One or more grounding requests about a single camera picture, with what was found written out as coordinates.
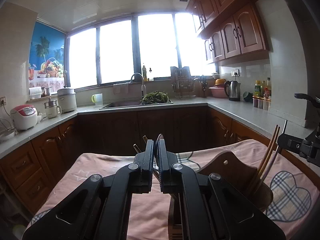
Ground dark spoon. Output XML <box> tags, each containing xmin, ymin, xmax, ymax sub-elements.
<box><xmin>152</xmin><ymin>134</ymin><xmax>164</xmax><ymax>182</ymax></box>

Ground dark brown chopstick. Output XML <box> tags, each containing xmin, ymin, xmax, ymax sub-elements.
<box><xmin>133</xmin><ymin>144</ymin><xmax>142</xmax><ymax>153</ymax></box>

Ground brown chopstick in holder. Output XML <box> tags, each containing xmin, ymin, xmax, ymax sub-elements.
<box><xmin>256</xmin><ymin>125</ymin><xmax>280</xmax><ymax>179</ymax></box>

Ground wooden utensil holder box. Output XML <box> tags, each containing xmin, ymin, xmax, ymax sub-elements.
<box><xmin>168</xmin><ymin>150</ymin><xmax>273</xmax><ymax>239</ymax></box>

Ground black wok pan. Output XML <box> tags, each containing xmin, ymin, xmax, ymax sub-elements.
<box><xmin>294</xmin><ymin>93</ymin><xmax>320</xmax><ymax>108</ymax></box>

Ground condiment bottles group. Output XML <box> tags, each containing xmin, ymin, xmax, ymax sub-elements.
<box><xmin>252</xmin><ymin>77</ymin><xmax>272</xmax><ymax>111</ymax></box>

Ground pink patterned tablecloth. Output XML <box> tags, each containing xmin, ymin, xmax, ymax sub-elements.
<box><xmin>29</xmin><ymin>139</ymin><xmax>319</xmax><ymax>239</ymax></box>

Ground green mug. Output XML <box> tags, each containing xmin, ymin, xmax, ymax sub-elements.
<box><xmin>243</xmin><ymin>92</ymin><xmax>253</xmax><ymax>103</ymax></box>

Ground stainless electric kettle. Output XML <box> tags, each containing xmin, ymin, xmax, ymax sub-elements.
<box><xmin>224</xmin><ymin>80</ymin><xmax>240</xmax><ymax>101</ymax></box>

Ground pink plastic basin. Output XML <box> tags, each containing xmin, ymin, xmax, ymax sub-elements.
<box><xmin>209</xmin><ymin>86</ymin><xmax>228</xmax><ymax>98</ymax></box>

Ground small cream electric pot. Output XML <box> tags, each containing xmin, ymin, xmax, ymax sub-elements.
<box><xmin>44</xmin><ymin>98</ymin><xmax>62</xmax><ymax>119</ymax></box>

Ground large cream cooker pot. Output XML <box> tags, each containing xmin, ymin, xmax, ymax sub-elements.
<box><xmin>57</xmin><ymin>87</ymin><xmax>77</xmax><ymax>113</ymax></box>

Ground metal dish rack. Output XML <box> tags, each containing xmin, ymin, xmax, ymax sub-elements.
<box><xmin>170</xmin><ymin>66</ymin><xmax>196</xmax><ymax>99</ymax></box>

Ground white red rice cooker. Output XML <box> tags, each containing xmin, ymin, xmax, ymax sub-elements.
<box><xmin>10</xmin><ymin>105</ymin><xmax>37</xmax><ymax>131</ymax></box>

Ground green vegetables in sink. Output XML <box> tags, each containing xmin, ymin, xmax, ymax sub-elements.
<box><xmin>142</xmin><ymin>91</ymin><xmax>169</xmax><ymax>105</ymax></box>

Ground chrome sink faucet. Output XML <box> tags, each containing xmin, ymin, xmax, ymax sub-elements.
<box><xmin>129</xmin><ymin>72</ymin><xmax>146</xmax><ymax>100</ymax></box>

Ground fruit poster window blind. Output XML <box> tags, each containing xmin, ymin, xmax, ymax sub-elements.
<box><xmin>28</xmin><ymin>22</ymin><xmax>66</xmax><ymax>93</ymax></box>

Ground wall power socket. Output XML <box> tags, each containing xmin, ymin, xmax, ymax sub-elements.
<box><xmin>231</xmin><ymin>69</ymin><xmax>240</xmax><ymax>77</ymax></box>

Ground clear jug green handle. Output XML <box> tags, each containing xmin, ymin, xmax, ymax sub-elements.
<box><xmin>91</xmin><ymin>93</ymin><xmax>103</xmax><ymax>107</ymax></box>

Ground upper wooden wall cabinets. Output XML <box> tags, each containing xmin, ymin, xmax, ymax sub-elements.
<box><xmin>186</xmin><ymin>0</ymin><xmax>269</xmax><ymax>63</ymax></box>

